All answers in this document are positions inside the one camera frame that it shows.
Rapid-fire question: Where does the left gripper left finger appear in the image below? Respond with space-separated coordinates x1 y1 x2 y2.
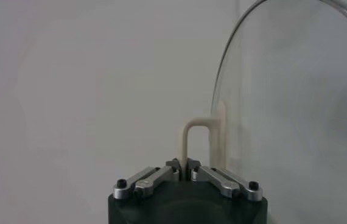
113 158 183 200

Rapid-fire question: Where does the glass lid with cream handle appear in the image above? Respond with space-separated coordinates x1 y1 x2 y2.
177 0 347 224

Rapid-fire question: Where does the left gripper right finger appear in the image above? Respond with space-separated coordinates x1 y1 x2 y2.
187 158 264 202

